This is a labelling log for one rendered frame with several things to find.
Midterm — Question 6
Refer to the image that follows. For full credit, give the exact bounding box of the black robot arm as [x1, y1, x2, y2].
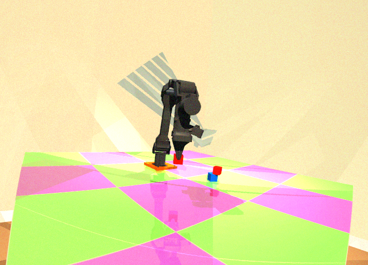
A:
[152, 79, 204, 167]

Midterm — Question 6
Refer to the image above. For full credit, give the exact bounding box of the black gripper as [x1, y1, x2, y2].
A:
[171, 114, 192, 159]

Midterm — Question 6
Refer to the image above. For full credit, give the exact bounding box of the blue cube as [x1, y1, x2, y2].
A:
[207, 172, 218, 182]

